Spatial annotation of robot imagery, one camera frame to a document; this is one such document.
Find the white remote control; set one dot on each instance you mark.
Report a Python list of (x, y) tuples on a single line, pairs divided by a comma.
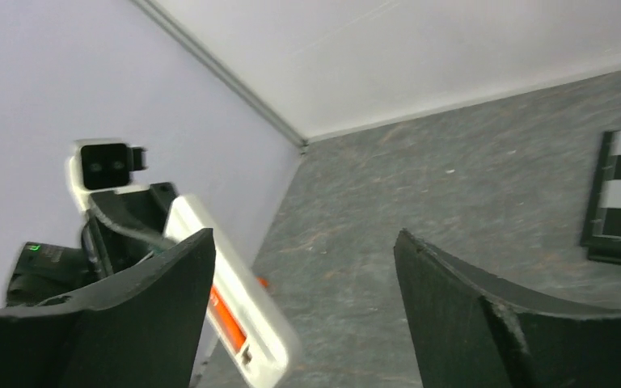
[(272, 348)]

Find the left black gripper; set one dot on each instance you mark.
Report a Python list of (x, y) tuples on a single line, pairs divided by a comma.
[(124, 228)]

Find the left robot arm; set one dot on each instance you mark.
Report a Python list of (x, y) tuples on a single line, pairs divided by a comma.
[(43, 270)]

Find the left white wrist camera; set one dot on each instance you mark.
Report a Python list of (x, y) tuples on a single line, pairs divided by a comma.
[(103, 164)]

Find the orange battery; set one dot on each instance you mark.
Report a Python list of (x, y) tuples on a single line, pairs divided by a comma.
[(233, 332)]

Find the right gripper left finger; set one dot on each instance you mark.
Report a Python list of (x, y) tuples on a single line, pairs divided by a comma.
[(138, 328)]

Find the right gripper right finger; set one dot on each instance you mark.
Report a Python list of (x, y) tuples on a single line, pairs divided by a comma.
[(471, 328)]

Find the orange tape roll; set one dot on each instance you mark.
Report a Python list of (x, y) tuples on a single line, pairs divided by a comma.
[(263, 282)]

